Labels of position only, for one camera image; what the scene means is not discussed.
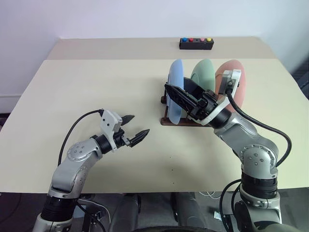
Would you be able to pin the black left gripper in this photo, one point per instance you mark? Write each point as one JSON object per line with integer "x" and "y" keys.
{"x": 120, "y": 140}

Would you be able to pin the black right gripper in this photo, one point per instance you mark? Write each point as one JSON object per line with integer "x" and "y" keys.
{"x": 206, "y": 104}

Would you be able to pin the blue plate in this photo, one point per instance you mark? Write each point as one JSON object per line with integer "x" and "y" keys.
{"x": 175, "y": 72}

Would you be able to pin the green plate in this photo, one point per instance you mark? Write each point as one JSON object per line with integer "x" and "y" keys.
{"x": 204, "y": 70}

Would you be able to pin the pink red plate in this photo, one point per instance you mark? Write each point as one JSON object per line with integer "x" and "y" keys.
{"x": 231, "y": 65}

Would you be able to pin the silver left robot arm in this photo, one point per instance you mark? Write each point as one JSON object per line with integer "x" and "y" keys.
{"x": 70, "y": 169}

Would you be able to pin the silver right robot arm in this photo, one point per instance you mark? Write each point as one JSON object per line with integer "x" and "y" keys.
{"x": 243, "y": 135}

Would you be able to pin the brown wooden dish rack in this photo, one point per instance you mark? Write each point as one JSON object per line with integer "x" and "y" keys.
{"x": 166, "y": 121}

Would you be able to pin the black button box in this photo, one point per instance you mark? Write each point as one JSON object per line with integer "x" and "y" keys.
{"x": 195, "y": 46}

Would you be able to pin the dark grey rounded shape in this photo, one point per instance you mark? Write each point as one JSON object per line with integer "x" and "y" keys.
{"x": 188, "y": 210}

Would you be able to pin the black ribbed object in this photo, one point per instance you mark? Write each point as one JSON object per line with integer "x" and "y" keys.
{"x": 303, "y": 76}

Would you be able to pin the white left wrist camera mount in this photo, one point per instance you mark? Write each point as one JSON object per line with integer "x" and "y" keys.
{"x": 108, "y": 120}

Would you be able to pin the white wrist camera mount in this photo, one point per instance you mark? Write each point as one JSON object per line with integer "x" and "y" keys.
{"x": 108, "y": 120}
{"x": 235, "y": 75}

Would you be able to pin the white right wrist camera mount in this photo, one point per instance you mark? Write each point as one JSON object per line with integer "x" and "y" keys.
{"x": 235, "y": 75}

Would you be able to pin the small metal bracket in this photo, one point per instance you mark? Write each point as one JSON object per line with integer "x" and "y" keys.
{"x": 217, "y": 215}

